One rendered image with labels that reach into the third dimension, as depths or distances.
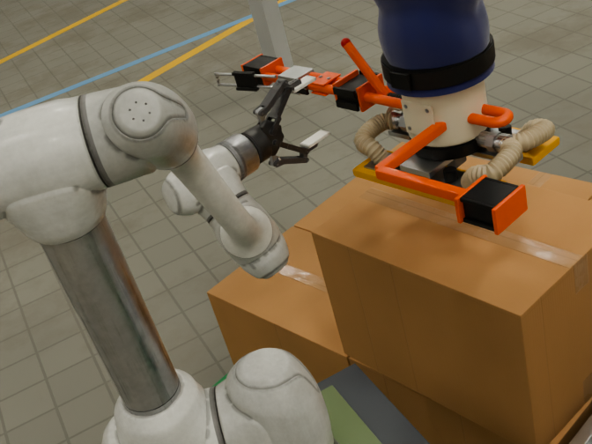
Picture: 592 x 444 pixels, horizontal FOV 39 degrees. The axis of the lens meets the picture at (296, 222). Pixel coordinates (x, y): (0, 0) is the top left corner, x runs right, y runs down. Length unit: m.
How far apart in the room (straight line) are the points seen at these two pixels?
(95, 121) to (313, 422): 0.67
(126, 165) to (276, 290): 1.48
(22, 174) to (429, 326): 1.05
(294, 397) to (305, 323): 0.96
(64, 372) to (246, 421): 2.13
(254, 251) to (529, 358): 0.59
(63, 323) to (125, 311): 2.51
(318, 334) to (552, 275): 0.82
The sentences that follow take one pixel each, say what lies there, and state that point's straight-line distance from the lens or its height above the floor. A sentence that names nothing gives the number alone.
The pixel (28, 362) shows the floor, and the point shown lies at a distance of 3.70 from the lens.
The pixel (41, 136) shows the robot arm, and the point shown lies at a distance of 1.15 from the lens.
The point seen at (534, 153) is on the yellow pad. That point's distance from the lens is 1.81.
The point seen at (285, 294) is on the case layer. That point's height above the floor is 0.54.
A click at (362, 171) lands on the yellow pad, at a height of 1.13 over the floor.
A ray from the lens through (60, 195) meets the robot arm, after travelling 1.16.
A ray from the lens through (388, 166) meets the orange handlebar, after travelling 1.62.
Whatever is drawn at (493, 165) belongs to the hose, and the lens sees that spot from 1.66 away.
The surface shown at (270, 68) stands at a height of 1.25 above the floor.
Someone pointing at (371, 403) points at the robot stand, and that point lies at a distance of 1.84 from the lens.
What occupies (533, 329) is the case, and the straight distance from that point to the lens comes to 1.74.
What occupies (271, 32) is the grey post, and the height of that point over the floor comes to 0.39.
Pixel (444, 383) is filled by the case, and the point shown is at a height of 0.63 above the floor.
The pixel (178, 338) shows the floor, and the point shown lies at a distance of 3.44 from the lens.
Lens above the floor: 2.04
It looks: 31 degrees down
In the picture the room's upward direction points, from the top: 16 degrees counter-clockwise
